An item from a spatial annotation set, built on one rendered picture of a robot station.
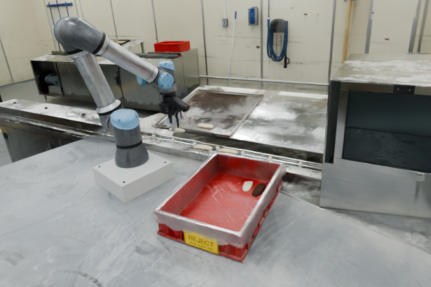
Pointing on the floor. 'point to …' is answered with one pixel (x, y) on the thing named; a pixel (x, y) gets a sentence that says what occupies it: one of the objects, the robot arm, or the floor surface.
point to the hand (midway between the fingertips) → (176, 127)
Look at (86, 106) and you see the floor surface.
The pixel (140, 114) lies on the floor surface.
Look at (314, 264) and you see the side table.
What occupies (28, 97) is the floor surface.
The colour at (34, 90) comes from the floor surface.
